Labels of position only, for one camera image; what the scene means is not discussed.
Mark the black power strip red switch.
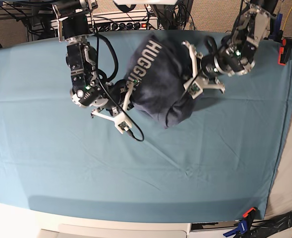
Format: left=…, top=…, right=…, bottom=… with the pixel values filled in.
left=110, top=22, right=148, bottom=31

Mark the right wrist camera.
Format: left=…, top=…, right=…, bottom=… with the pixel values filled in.
left=114, top=115, right=132, bottom=134

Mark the orange black clamp top right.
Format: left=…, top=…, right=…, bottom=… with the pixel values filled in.
left=278, top=38, right=292, bottom=66

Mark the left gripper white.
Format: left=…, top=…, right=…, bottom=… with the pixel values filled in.
left=182, top=41, right=225, bottom=93

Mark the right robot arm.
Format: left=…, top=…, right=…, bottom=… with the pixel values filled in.
left=53, top=0, right=133, bottom=132

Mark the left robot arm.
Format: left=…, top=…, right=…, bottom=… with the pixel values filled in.
left=182, top=0, right=278, bottom=99

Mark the blue-grey heathered T-shirt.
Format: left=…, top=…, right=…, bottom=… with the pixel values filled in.
left=118, top=34, right=203, bottom=128

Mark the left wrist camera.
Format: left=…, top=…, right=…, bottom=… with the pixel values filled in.
left=183, top=80, right=203, bottom=99

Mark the blue black clamp top right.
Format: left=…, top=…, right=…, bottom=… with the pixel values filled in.
left=268, top=13, right=283, bottom=42

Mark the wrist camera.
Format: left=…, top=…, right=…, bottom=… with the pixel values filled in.
left=114, top=115, right=132, bottom=134
left=183, top=80, right=203, bottom=99

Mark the teal table cloth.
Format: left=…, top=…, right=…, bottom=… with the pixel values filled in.
left=0, top=39, right=292, bottom=223

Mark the orange blue clamp bottom right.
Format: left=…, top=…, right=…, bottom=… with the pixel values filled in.
left=223, top=207, right=258, bottom=238

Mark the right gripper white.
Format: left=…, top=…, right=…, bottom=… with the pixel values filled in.
left=91, top=80, right=137, bottom=126

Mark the yellow cable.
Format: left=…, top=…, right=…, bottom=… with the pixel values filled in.
left=283, top=0, right=292, bottom=30

